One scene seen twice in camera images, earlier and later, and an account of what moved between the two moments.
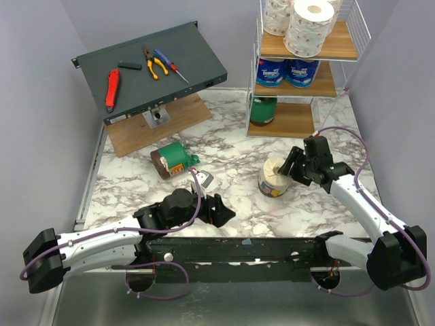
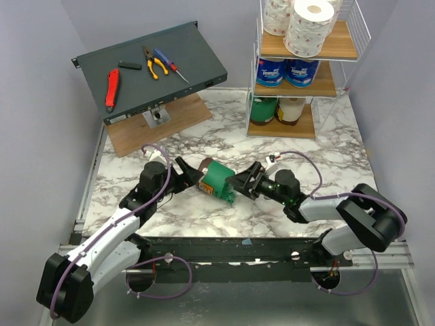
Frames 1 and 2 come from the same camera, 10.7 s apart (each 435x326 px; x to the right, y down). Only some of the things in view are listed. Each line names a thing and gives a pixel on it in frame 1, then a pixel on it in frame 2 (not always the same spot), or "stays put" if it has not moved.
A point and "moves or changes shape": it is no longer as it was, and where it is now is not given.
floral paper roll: x=306 y=34 stays put
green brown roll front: x=262 y=110 stays put
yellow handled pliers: x=151 y=60 stays put
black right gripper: x=298 y=166 to x=253 y=183
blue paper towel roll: x=270 y=72 stays put
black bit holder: x=130 y=65 stays put
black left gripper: x=221 y=214 to x=183 y=180
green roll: x=172 y=159 to x=214 y=182
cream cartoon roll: x=271 y=184 moves or changes shape
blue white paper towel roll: x=300 y=73 stays put
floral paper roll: x=336 y=5 stays put
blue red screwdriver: x=168 y=63 stays put
